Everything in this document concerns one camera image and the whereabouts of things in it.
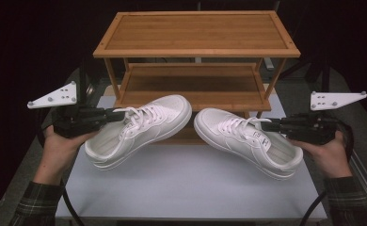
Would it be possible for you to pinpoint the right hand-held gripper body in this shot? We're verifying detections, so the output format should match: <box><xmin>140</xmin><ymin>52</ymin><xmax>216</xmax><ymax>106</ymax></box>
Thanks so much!
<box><xmin>279</xmin><ymin>90</ymin><xmax>367</xmax><ymax>146</ymax></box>

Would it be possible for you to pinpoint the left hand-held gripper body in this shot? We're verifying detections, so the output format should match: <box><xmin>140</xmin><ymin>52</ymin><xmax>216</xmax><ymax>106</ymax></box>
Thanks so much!
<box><xmin>26</xmin><ymin>80</ymin><xmax>107</xmax><ymax>139</ymax></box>

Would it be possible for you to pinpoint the white sneaker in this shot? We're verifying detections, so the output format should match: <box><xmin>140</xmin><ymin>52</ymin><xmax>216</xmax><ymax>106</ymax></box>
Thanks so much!
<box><xmin>84</xmin><ymin>94</ymin><xmax>193</xmax><ymax>171</ymax></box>
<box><xmin>193</xmin><ymin>107</ymin><xmax>304</xmax><ymax>181</ymax></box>

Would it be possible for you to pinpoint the wooden three-tier shoe rack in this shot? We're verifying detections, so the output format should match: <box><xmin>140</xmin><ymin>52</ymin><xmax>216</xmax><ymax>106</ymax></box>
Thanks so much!
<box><xmin>92</xmin><ymin>10</ymin><xmax>302</xmax><ymax>146</ymax></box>

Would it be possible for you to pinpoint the person's right hand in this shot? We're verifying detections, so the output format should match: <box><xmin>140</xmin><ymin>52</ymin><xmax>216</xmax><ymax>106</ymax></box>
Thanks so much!
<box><xmin>289</xmin><ymin>130</ymin><xmax>351</xmax><ymax>173</ymax></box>

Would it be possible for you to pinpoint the person's left hand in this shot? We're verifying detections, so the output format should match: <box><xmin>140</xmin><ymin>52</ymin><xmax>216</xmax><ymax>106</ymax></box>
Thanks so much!
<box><xmin>40</xmin><ymin>124</ymin><xmax>99</xmax><ymax>173</ymax></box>

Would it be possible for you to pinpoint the black metal stand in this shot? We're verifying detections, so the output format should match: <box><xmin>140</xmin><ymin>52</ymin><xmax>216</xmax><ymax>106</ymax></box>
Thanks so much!
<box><xmin>320</xmin><ymin>57</ymin><xmax>345</xmax><ymax>108</ymax></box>
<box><xmin>68</xmin><ymin>57</ymin><xmax>89</xmax><ymax>108</ymax></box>

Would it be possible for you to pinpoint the white bar behind rack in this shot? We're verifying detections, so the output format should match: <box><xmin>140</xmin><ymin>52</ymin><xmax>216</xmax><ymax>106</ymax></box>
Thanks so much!
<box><xmin>263</xmin><ymin>57</ymin><xmax>276</xmax><ymax>71</ymax></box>

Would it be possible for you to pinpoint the aluminium rail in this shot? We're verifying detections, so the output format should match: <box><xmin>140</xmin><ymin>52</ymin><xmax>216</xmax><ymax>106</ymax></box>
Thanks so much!
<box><xmin>0</xmin><ymin>83</ymin><xmax>95</xmax><ymax>226</ymax></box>
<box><xmin>308</xmin><ymin>81</ymin><xmax>367</xmax><ymax>220</ymax></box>

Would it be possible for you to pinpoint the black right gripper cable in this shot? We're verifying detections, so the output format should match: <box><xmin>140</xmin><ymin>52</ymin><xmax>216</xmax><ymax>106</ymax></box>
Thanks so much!
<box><xmin>298</xmin><ymin>121</ymin><xmax>356</xmax><ymax>226</ymax></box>

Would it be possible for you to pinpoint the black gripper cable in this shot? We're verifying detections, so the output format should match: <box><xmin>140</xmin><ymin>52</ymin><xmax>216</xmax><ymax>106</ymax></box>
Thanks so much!
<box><xmin>35</xmin><ymin>106</ymin><xmax>86</xmax><ymax>226</ymax></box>
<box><xmin>298</xmin><ymin>121</ymin><xmax>356</xmax><ymax>226</ymax></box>

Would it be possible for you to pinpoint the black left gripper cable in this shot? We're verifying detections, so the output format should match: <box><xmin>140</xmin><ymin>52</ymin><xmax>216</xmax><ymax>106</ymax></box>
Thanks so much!
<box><xmin>35</xmin><ymin>106</ymin><xmax>86</xmax><ymax>226</ymax></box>

